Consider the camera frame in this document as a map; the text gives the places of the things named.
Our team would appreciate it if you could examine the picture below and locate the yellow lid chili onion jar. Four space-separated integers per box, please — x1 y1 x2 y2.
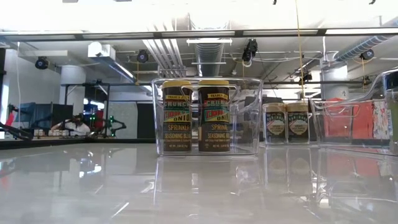
161 80 193 153
197 79 231 153

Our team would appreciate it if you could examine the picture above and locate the tan lid seasoning jar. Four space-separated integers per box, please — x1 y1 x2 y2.
285 101 310 144
262 102 287 144

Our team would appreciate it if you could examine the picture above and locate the black lid spice jar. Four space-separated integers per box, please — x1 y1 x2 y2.
384 72 398 155

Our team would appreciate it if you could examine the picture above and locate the white light fixture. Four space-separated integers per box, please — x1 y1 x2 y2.
185 37 233 45

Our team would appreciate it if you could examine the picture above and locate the black round dome device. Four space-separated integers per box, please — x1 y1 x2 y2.
136 49 150 64
359 49 376 62
34 56 50 70

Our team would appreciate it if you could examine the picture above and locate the black pulley device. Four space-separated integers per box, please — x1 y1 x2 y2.
241 39 259 63

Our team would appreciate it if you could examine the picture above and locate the white air unit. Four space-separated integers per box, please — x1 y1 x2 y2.
87 41 116 59

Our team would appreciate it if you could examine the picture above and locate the person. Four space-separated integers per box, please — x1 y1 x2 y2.
50 113 91 137

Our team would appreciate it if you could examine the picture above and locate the black monitor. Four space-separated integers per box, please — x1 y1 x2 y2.
51 104 75 125

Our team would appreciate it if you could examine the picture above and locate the red panel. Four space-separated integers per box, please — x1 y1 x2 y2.
323 98 374 141

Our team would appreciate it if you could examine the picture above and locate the silver ventilation duct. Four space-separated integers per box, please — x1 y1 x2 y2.
193 42 225 78

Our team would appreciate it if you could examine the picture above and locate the black table frame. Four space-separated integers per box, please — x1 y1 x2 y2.
0 136 398 151

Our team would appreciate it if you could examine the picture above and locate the blue striped duct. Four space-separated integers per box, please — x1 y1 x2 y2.
334 33 398 62

